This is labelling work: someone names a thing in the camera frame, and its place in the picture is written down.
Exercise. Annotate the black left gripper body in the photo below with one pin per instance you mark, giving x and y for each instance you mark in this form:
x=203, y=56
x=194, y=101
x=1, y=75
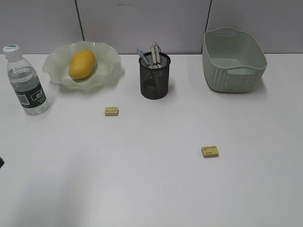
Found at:
x=1, y=162

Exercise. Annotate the clear water bottle green label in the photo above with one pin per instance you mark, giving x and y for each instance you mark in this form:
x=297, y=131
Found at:
x=25, y=81

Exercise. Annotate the yellow eraser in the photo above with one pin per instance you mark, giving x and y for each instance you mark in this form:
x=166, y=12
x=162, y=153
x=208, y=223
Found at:
x=210, y=151
x=111, y=111
x=151, y=89

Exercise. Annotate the yellow mango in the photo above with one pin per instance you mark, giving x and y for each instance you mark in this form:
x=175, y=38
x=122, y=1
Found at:
x=82, y=64

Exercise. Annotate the blue and white pen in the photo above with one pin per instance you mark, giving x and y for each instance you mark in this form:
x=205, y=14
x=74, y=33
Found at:
x=143, y=58

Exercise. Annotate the grey and white pen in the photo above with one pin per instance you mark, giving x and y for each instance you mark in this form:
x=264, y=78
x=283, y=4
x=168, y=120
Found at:
x=154, y=58

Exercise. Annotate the beige and white pen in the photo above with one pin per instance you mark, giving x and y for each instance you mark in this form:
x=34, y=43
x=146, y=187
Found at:
x=157, y=52

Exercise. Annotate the translucent green wavy plate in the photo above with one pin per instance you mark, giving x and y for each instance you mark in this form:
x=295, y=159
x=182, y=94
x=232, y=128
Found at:
x=106, y=72

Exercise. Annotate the black mesh pen holder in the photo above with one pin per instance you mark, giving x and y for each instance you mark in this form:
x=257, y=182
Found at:
x=158, y=78

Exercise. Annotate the pale green woven basket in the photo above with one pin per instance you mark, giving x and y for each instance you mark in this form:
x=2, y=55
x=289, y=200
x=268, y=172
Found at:
x=233, y=61

